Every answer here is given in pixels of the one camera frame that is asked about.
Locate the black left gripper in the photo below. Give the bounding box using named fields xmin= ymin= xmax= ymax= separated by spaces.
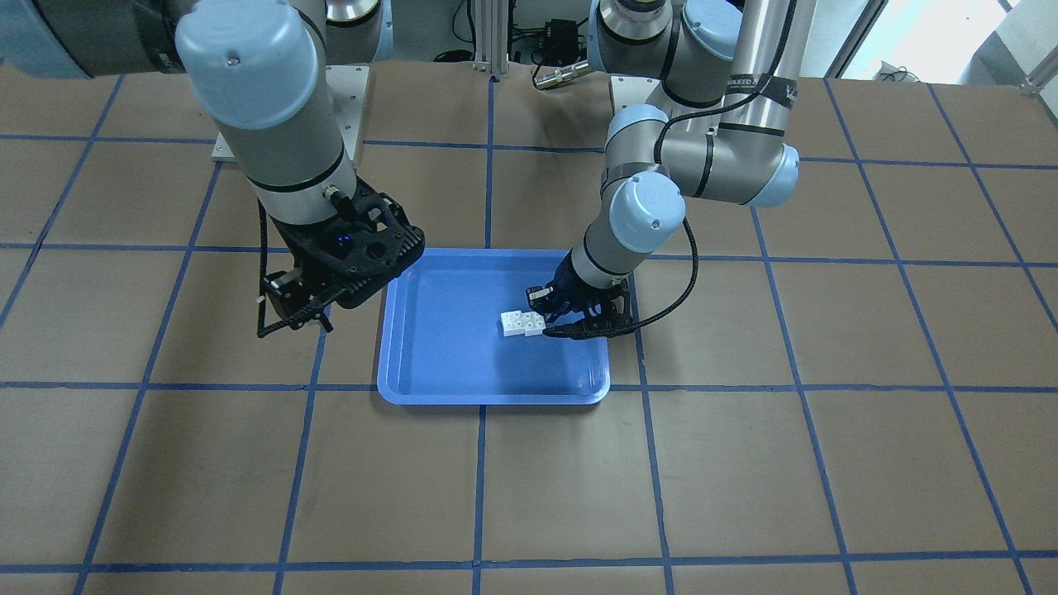
xmin=526 ymin=256 xmax=632 ymax=341

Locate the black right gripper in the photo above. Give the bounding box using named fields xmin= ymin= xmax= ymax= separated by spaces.
xmin=255 ymin=186 xmax=426 ymax=339

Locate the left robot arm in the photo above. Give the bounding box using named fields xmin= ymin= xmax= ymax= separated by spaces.
xmin=527 ymin=1 xmax=816 ymax=340

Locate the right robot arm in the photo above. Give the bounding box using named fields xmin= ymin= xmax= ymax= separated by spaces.
xmin=2 ymin=1 xmax=426 ymax=338

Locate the blue plastic tray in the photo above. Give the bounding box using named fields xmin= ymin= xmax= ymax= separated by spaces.
xmin=377 ymin=248 xmax=612 ymax=405

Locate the aluminium frame post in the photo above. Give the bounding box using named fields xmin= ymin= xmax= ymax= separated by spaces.
xmin=467 ymin=0 xmax=510 ymax=79

